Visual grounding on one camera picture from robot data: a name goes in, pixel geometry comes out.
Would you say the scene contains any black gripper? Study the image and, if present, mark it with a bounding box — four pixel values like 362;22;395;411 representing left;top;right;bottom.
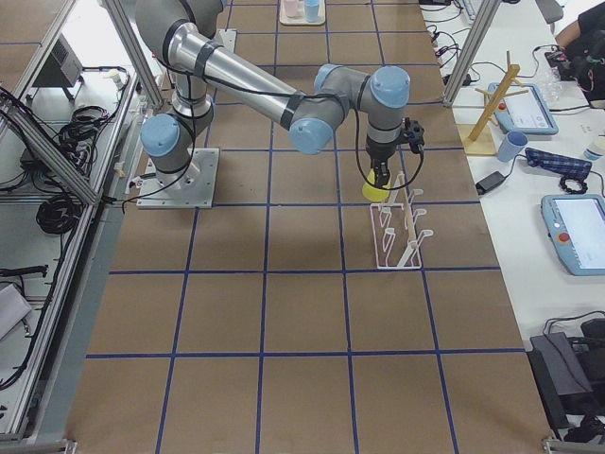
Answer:
366;140;397;188

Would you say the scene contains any yellow plastic cup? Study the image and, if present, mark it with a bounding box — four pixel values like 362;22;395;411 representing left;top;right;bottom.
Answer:
361;170;389;203

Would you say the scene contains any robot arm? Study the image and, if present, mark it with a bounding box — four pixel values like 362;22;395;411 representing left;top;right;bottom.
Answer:
134;1;424;188

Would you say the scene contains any blue cup on desk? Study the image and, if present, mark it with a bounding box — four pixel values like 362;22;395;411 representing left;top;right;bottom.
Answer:
496;131;528;163

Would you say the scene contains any light blue cup far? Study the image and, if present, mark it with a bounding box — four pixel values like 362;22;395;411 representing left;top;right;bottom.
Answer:
303;0;321;23

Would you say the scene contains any pink plastic cup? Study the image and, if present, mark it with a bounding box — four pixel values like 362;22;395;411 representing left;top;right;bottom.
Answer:
282;0;301;19

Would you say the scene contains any white paper cup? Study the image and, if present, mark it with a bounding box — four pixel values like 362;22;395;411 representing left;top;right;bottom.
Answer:
583;135;605;161

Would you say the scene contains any wooden mug tree stand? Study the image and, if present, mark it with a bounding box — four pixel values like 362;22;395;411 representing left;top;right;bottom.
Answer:
458;52;528;156

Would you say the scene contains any black power adapter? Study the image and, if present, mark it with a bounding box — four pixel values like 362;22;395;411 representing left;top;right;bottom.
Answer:
475;171;506;196

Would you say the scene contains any blue teach pendant far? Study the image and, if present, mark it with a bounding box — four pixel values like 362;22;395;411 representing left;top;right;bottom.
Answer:
494;83;559;136

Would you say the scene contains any blue teach pendant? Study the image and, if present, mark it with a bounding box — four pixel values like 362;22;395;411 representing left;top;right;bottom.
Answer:
541;194;604;276
494;83;559;136

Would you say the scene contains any beige plastic tray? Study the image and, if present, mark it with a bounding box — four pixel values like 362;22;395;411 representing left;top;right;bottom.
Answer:
279;0;326;26

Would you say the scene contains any blue plaid cloth pouch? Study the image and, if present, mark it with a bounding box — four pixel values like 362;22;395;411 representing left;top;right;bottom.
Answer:
525;148;592;181

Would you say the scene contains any blue teach pendant near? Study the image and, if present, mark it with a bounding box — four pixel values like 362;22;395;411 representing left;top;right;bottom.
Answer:
541;194;604;276

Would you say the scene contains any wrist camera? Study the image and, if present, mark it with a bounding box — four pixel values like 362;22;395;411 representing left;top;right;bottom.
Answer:
400;117;424;154

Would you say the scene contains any white wire cup rack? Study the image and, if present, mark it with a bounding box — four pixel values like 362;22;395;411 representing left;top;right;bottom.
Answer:
370;188;434;271

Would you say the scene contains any black bead bracelet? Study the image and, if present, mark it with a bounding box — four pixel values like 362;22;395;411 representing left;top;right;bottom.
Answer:
560;173;590;194

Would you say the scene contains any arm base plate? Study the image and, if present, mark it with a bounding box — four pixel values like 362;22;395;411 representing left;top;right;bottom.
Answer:
136;148;220;209

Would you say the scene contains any aluminium frame post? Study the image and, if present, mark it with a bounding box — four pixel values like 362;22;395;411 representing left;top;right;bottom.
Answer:
442;0;501;108

